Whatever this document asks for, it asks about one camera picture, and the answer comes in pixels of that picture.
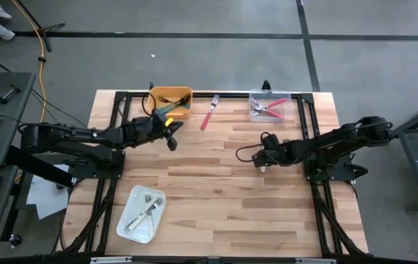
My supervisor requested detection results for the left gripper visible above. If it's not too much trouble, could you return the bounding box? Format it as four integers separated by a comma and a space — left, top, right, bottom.
122, 116, 184, 152

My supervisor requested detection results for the red handled fork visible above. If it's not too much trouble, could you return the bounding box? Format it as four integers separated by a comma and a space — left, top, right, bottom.
252, 97, 289, 113
251, 102, 286, 120
199, 94, 221, 131

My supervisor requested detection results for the yellow plastic bin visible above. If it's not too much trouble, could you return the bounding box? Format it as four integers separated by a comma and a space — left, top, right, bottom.
147, 86, 194, 120

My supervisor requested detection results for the clear plastic container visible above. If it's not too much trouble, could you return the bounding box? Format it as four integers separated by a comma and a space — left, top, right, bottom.
249, 87, 293, 123

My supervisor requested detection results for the white plastic bin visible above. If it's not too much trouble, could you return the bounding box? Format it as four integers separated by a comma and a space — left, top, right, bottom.
116, 184, 167, 244

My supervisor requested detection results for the black metal table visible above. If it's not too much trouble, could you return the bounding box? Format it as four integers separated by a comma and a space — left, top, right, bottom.
392, 94, 418, 212

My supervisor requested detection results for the white paper sheet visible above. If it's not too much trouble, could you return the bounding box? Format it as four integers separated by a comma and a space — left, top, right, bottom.
25, 164, 71, 220

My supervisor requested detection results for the black metal strut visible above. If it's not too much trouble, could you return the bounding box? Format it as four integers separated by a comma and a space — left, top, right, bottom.
5, 146, 76, 188

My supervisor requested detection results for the black tripod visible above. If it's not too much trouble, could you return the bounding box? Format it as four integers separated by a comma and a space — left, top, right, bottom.
12, 0, 67, 53

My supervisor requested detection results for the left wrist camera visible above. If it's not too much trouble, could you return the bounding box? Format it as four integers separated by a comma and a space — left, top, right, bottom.
137, 116, 161, 129

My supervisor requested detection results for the black right camera cable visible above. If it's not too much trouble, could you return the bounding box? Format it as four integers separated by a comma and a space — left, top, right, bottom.
235, 142, 268, 163

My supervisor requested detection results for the black camera cable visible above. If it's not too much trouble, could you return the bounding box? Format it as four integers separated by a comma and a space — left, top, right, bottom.
142, 91, 158, 119
235, 142, 268, 163

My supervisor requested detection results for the black left camera cable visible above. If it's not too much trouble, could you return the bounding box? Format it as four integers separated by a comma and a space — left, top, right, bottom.
142, 91, 158, 119

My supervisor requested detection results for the black aluminium table frame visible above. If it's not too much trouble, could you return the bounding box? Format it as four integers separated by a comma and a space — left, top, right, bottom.
61, 89, 370, 257

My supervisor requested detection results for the silver metal bracket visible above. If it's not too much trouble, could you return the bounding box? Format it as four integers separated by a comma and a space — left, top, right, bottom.
89, 256, 133, 264
295, 257, 337, 264

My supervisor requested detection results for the yellow cable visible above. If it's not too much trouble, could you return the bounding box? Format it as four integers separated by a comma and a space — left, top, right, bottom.
10, 0, 48, 124

